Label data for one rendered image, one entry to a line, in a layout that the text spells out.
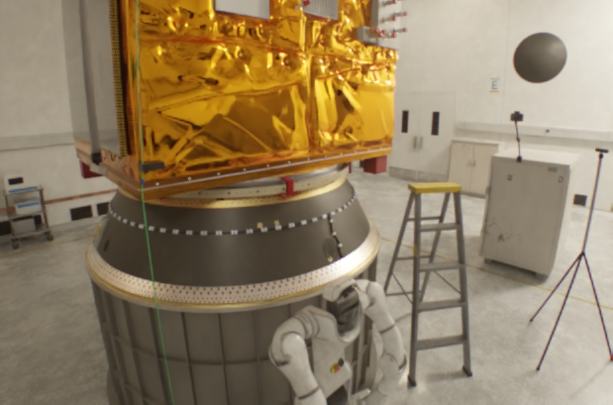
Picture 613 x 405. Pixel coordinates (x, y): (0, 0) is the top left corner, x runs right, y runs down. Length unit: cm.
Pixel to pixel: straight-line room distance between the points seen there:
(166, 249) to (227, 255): 34
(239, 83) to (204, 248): 87
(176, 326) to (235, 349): 34
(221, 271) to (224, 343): 40
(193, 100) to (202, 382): 155
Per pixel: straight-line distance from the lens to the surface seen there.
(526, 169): 483
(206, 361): 215
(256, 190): 188
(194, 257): 193
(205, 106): 164
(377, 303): 147
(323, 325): 125
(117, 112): 163
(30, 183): 654
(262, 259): 190
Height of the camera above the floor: 217
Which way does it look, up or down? 12 degrees down
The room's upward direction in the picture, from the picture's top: straight up
